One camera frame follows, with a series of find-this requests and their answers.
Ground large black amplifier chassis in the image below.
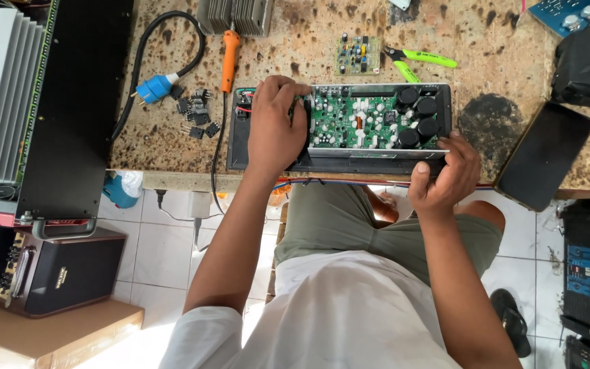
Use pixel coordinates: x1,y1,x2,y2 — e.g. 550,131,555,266
0,0,135,227

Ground black plastic bag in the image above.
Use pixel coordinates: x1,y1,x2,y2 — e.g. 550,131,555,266
551,23,590,109

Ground orange soldering iron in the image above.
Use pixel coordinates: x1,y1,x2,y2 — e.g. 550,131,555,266
221,30,242,94

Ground black sandal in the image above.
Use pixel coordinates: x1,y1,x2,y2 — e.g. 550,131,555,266
490,288,532,358

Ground person's green shorts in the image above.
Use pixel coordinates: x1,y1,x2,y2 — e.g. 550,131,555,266
273,182,507,286

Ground brown cardboard box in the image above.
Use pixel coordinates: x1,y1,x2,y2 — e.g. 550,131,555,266
0,297,145,369

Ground white power adapter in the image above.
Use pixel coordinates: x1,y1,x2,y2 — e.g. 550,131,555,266
187,192,214,252

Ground black amplifier module green board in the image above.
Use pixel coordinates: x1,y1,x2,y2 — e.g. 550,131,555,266
226,83,453,178

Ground small green circuit board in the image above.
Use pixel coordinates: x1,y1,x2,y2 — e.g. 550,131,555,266
335,33,382,77

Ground grey finned heat sink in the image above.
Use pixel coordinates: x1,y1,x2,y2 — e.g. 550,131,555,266
196,0,275,38

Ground blue power plug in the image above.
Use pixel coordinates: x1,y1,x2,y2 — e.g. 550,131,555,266
131,72,181,106

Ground black brown speaker cabinet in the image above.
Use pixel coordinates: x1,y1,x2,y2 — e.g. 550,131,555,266
0,228,128,319

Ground person's white shirt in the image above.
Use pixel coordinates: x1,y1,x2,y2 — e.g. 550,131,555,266
159,250,463,369

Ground pile of black transistors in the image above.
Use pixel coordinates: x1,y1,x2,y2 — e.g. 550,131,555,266
169,84,222,140

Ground person's left hand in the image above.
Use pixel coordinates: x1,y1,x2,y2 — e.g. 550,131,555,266
246,75,314,177

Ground blue circuit board with knobs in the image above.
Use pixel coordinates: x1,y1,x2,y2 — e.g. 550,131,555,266
528,0,590,38

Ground green-handled wire cutters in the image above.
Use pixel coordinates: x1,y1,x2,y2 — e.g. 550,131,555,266
382,45,459,85

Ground person's right hand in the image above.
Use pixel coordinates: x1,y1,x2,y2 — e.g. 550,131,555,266
408,129,481,219

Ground thick black power cable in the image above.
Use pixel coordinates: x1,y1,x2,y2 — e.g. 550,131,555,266
111,10,207,142

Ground blue plastic container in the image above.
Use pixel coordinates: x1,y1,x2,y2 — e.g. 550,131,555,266
102,171,144,210

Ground black soldering iron cable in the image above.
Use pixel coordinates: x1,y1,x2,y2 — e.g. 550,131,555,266
210,91,229,216

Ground black smartphone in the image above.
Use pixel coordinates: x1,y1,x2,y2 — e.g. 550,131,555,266
493,100,590,213

